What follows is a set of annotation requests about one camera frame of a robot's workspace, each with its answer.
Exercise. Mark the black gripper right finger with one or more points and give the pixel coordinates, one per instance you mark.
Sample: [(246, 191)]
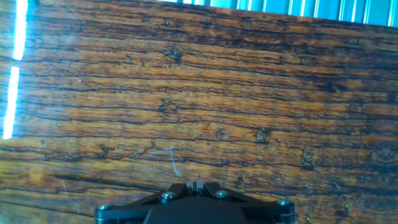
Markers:
[(267, 211)]

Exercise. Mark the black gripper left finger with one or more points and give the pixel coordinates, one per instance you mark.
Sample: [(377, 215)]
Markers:
[(124, 211)]

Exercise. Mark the wood-grain table board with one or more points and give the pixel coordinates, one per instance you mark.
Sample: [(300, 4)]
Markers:
[(199, 102)]

